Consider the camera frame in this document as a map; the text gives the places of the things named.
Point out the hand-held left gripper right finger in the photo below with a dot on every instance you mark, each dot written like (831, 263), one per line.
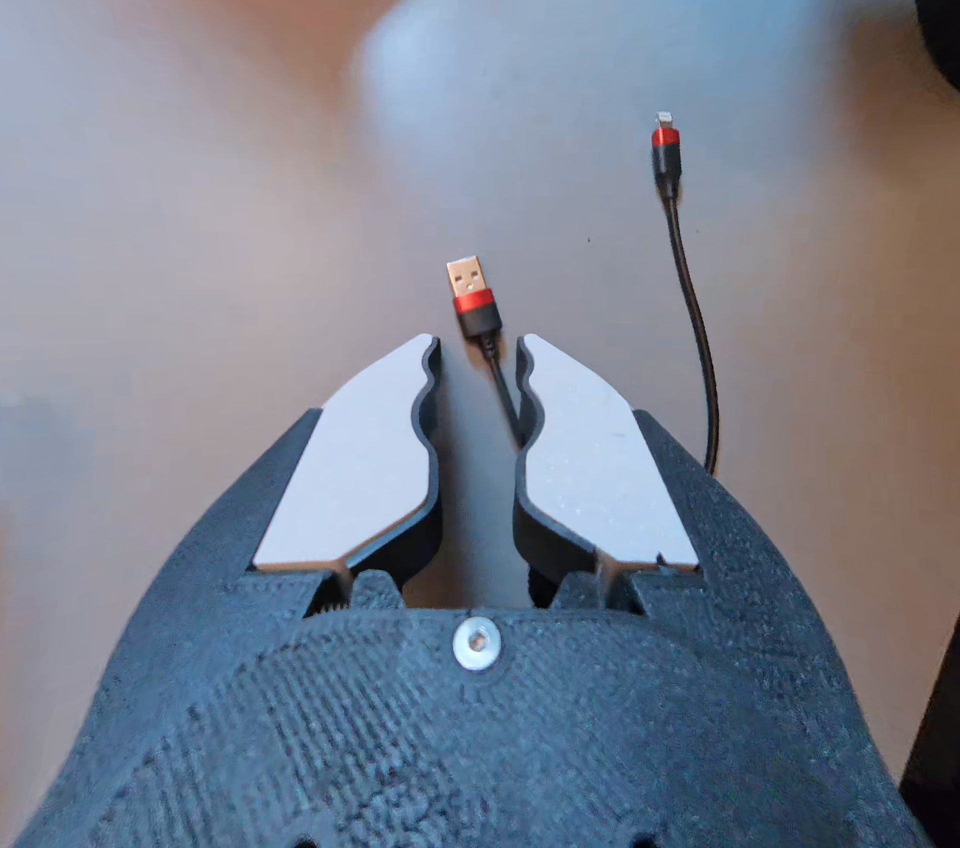
(600, 480)

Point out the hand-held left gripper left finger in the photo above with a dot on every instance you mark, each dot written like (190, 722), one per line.
(352, 480)

